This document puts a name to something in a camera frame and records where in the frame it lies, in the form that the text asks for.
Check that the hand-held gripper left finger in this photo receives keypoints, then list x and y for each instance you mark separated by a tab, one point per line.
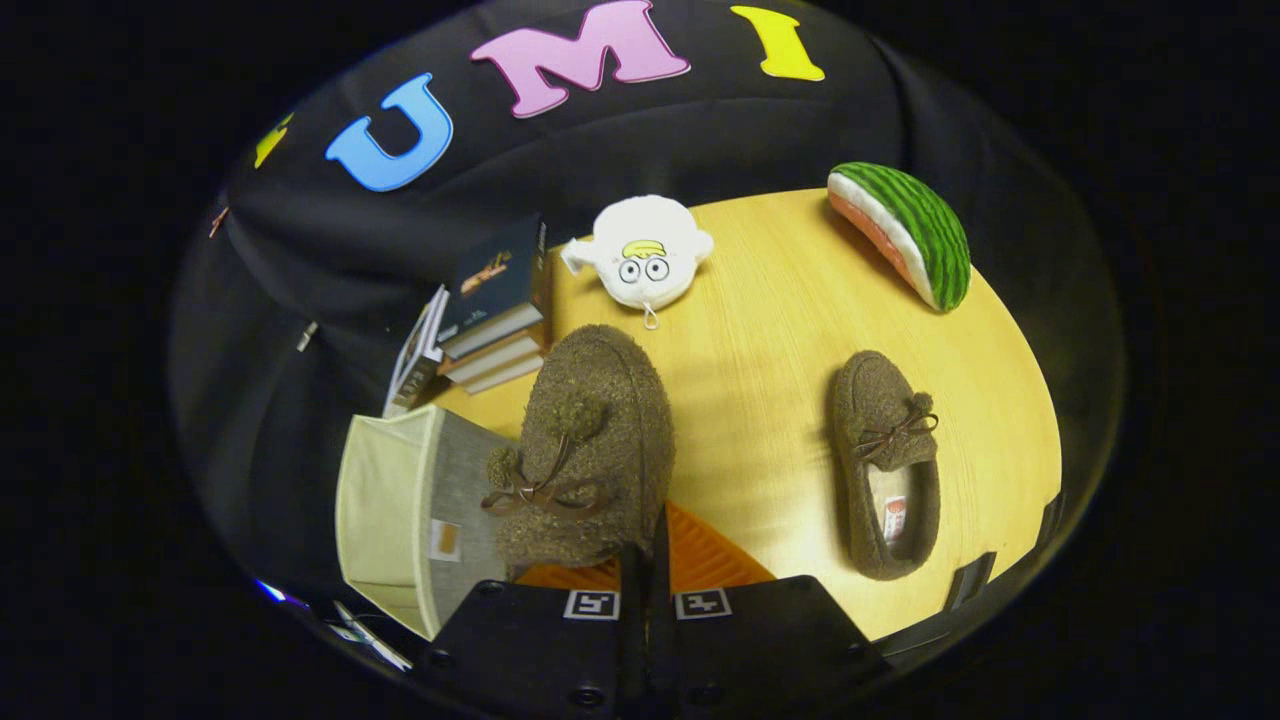
630	640

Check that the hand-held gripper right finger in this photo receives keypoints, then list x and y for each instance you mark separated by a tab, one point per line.
660	620

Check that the brown fuzzy shoe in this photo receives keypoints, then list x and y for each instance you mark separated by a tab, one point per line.
600	400
865	400

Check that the grey fabric storage box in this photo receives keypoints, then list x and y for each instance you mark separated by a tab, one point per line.
385	500

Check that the brown cover book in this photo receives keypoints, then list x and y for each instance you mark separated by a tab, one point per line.
505	375
500	355

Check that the white cover book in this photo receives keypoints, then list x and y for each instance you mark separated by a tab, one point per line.
415	360

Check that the dark blue book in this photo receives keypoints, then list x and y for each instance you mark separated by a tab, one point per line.
495	270

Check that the white plush toy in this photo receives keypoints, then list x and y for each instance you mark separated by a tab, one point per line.
650	225

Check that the silver cloth clip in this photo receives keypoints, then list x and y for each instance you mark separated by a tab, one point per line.
307	336

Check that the watermelon slice plush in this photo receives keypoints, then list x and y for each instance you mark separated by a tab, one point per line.
920	220

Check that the black backdrop cloth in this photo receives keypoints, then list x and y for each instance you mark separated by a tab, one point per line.
700	130

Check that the black table edge bracket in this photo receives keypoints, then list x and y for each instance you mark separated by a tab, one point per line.
970	580

